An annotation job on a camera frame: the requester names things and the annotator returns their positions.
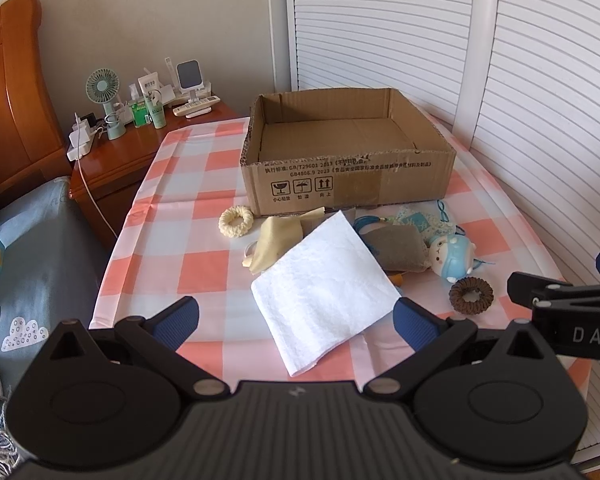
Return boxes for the brown knitted scrunchie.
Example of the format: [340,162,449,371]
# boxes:
[449,276,494,315]

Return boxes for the blue plush toy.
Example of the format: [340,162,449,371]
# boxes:
[428,234,476,284]

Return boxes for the grey mesh pouch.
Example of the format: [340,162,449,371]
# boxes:
[362,224,430,273]

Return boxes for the white towel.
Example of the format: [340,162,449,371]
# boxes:
[251,212,400,377]

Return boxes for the blue patterned sachet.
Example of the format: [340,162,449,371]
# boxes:
[352,199,467,241]

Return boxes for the cream knitted scrunchie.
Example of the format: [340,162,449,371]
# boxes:
[218,205,254,238]

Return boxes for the yellow cleaning cloth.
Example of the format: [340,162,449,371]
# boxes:
[242,207,326,275]

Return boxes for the small orange object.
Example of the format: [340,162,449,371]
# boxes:
[388,273,403,286]

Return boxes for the pink checkered tablecloth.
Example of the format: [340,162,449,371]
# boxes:
[92,118,559,385]

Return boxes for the grey bed sheet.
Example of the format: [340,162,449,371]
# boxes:
[0,174,112,480]

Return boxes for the wooden nightstand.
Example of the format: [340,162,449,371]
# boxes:
[70,102,237,252]

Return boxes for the white power strip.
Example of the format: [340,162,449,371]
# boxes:
[67,119,102,162]

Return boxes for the white louvered closet door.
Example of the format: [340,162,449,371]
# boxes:
[284,0,600,466]

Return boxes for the green small box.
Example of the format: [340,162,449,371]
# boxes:
[130,101,150,128]

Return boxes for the cardboard box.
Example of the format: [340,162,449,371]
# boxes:
[240,88,456,216]

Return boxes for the green tube bottle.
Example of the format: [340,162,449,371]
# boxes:
[147,89,166,129]

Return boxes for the white remote control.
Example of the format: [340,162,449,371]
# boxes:
[172,96,221,119]

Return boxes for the wooden headboard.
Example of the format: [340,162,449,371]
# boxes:
[0,0,71,209]

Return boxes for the white cosmetic tube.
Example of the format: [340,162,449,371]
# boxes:
[137,72,162,106]

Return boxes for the green desk fan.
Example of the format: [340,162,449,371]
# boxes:
[85,68,125,141]

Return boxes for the white charging cable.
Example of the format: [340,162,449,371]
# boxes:
[72,112,119,241]

